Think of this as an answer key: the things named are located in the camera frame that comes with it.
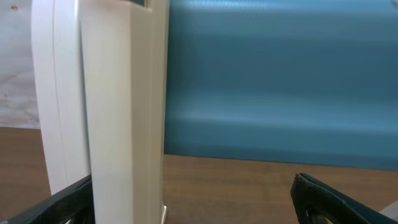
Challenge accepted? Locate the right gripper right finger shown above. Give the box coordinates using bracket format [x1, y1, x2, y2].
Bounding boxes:
[290, 172, 398, 224]

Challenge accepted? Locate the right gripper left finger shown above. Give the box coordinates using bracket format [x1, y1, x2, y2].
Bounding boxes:
[6, 174, 96, 224]

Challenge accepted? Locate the white and blue stand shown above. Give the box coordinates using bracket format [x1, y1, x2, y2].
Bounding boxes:
[30, 0, 398, 196]

